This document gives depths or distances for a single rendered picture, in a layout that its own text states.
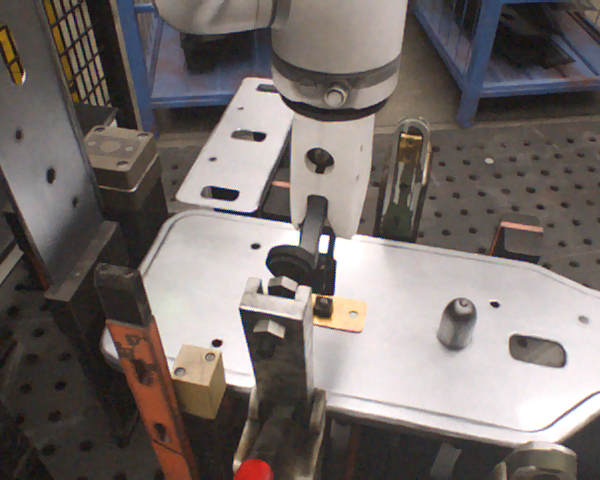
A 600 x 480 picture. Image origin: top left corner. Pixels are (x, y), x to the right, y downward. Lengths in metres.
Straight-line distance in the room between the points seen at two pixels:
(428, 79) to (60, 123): 2.51
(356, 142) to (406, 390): 0.24
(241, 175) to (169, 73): 1.98
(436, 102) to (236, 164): 2.13
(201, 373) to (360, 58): 0.26
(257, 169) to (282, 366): 0.41
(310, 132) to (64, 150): 0.30
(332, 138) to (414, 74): 2.63
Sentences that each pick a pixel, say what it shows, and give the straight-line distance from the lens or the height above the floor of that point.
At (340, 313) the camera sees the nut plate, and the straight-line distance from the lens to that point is 0.58.
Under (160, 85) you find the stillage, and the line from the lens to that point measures 2.62.
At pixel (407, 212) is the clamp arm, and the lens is 0.67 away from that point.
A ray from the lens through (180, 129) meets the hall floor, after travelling 2.62.
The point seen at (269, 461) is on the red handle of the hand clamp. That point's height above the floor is 1.12.
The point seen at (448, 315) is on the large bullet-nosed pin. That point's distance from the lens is 0.55.
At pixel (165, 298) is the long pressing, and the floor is 1.00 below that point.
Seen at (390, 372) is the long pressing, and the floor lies 1.00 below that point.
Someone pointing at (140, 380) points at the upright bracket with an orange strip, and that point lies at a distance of 0.45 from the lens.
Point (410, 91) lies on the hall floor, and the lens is 2.88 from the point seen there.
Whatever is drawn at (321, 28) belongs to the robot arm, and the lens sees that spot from 0.36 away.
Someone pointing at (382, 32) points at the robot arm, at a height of 1.30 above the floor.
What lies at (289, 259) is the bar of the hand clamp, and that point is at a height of 1.22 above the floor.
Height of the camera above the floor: 1.46
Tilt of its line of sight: 46 degrees down
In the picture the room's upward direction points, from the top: straight up
